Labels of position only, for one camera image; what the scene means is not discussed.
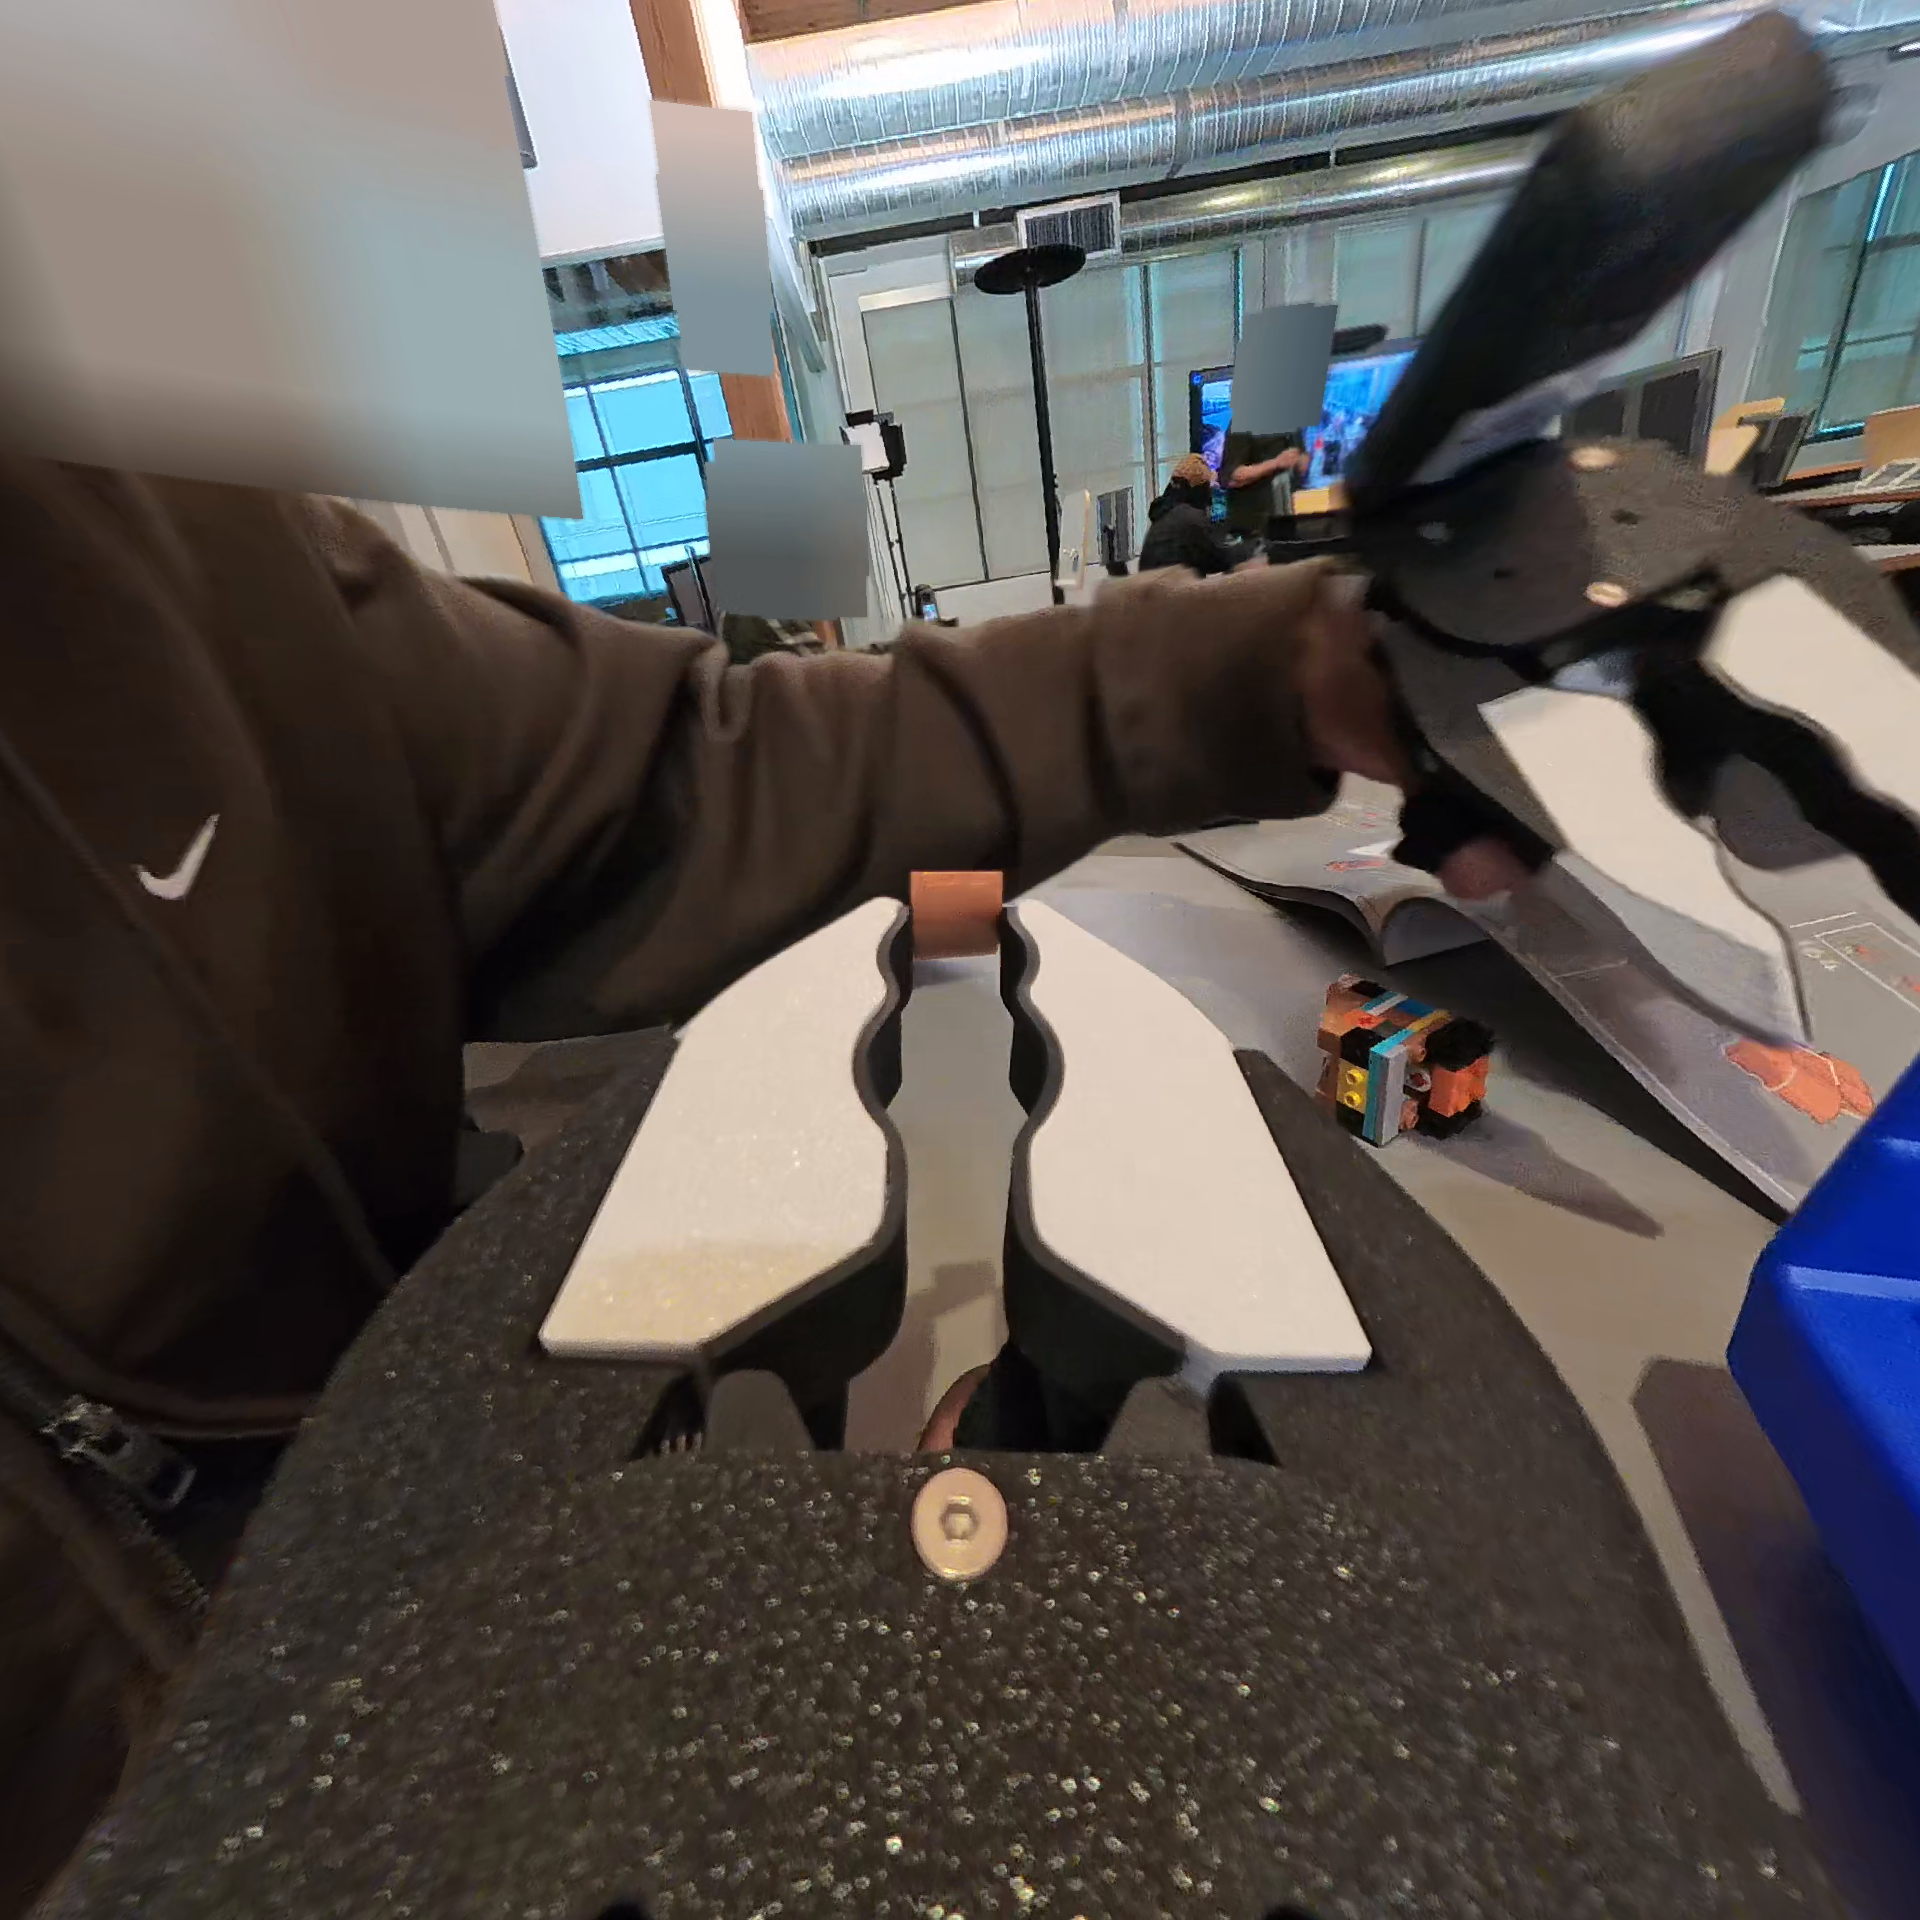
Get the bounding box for instruction booklet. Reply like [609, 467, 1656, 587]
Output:
[1174, 779, 1920, 1214]

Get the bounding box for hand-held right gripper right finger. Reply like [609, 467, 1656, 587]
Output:
[1006, 900, 1374, 1374]

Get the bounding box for black computer monitor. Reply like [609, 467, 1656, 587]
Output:
[1559, 348, 1722, 472]

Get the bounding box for person's left hand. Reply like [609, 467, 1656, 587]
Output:
[1295, 598, 1525, 904]

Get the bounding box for black floor lamp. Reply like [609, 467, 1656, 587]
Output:
[973, 245, 1087, 608]

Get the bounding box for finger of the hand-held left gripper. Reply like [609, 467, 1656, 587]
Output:
[1477, 692, 1813, 1048]
[1649, 576, 1920, 890]

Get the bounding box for blue plastic bin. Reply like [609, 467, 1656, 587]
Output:
[1726, 1050, 1920, 1706]

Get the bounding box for silver ventilation duct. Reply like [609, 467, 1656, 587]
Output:
[754, 0, 1920, 226]

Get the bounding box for person's left forearm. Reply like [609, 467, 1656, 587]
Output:
[449, 562, 1353, 1037]

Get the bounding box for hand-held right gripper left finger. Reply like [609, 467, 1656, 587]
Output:
[536, 896, 910, 1365]

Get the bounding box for wall television screen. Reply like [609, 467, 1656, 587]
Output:
[1189, 337, 1425, 496]

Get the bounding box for brown tile brick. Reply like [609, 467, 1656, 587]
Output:
[906, 870, 1006, 965]

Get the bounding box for small colourful brick model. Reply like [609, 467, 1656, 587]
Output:
[1314, 976, 1498, 1150]

